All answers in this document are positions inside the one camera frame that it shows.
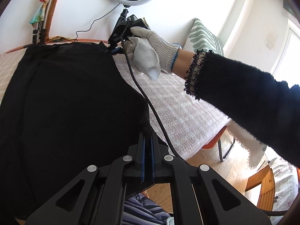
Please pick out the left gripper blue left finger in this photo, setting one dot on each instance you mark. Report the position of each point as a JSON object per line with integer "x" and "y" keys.
{"x": 141, "y": 156}

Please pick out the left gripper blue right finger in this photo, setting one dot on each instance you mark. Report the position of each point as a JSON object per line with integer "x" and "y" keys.
{"x": 153, "y": 154}

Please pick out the black t-shirt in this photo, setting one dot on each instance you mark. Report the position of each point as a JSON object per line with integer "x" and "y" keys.
{"x": 66, "y": 107}

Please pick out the right forearm black sleeve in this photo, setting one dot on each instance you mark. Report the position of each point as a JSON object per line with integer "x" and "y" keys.
{"x": 266, "y": 108}

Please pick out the right hand white glove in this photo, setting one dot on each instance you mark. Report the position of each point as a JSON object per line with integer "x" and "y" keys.
{"x": 150, "y": 54}

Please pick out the black mini tripod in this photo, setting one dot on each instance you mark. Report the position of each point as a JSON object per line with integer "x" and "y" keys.
{"x": 123, "y": 15}

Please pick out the striped trousers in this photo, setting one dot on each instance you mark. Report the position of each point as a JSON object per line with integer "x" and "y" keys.
{"x": 139, "y": 209}

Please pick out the orange patterned scarf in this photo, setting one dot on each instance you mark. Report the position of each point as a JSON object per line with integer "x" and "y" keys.
{"x": 48, "y": 18}

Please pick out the green white striped pillow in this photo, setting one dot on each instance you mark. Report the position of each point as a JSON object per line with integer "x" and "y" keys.
{"x": 200, "y": 38}

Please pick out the colourful floral scarf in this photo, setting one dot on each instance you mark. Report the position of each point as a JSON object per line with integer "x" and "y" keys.
{"x": 39, "y": 15}

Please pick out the wooden chair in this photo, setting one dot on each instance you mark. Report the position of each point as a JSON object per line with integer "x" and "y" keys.
{"x": 265, "y": 178}

